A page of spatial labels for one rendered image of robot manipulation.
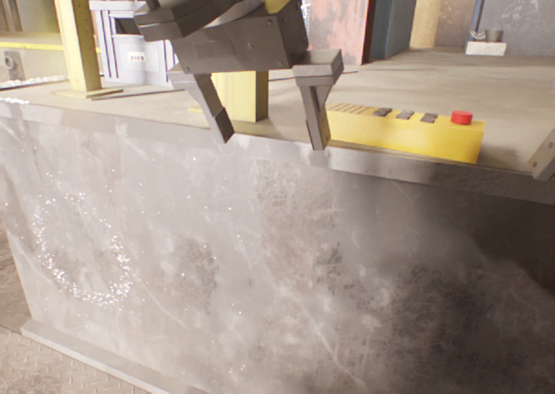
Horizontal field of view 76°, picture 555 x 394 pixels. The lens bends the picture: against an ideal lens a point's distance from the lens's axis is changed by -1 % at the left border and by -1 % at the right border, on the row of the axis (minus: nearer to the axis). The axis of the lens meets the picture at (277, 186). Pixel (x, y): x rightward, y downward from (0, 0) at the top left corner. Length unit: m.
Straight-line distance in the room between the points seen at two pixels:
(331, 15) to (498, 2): 3.08
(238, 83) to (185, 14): 0.40
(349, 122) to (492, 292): 0.34
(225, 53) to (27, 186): 0.78
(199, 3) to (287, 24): 0.08
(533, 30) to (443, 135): 4.48
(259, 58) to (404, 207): 0.33
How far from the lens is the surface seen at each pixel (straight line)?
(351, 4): 2.10
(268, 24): 0.33
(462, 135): 0.55
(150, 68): 1.15
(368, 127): 0.57
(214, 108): 0.45
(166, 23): 0.30
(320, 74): 0.34
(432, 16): 7.12
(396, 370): 0.77
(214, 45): 0.37
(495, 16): 4.95
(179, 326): 0.94
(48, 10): 8.38
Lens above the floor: 0.87
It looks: 23 degrees down
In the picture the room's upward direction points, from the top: 2 degrees clockwise
